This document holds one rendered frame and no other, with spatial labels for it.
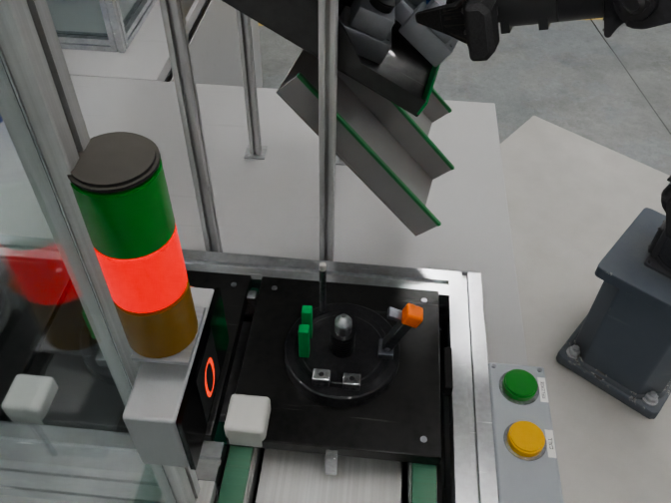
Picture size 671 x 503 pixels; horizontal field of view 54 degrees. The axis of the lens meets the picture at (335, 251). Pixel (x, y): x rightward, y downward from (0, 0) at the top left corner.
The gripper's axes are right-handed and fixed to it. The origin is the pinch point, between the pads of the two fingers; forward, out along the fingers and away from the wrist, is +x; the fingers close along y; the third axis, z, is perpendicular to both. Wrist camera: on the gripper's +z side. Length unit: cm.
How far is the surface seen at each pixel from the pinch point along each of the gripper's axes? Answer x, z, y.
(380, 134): 13.4, -18.1, -3.0
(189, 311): 6, -1, 51
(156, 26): 88, -15, -53
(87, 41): 95, -11, -37
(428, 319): 2.9, -33.4, 18.4
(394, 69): 7.2, -6.0, 2.5
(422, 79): 4.5, -8.4, 0.8
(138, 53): 85, -16, -41
